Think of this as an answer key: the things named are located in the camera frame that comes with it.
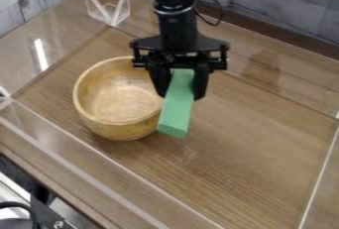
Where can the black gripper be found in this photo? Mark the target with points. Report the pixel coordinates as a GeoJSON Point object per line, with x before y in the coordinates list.
{"type": "Point", "coordinates": [180, 47]}

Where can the green rectangular block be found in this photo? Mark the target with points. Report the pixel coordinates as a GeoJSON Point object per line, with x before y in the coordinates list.
{"type": "Point", "coordinates": [176, 115]}

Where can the wooden bowl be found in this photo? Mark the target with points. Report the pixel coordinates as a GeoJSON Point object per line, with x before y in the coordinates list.
{"type": "Point", "coordinates": [117, 101]}

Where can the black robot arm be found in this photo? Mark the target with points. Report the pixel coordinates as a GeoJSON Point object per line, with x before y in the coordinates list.
{"type": "Point", "coordinates": [177, 6]}

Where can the clear acrylic corner bracket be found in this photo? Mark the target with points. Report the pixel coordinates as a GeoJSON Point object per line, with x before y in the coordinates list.
{"type": "Point", "coordinates": [109, 13]}

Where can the clear acrylic tray wall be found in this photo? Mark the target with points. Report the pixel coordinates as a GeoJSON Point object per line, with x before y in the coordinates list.
{"type": "Point", "coordinates": [256, 168]}

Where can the black metal frame bracket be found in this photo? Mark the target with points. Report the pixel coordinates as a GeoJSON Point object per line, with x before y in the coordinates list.
{"type": "Point", "coordinates": [58, 215]}

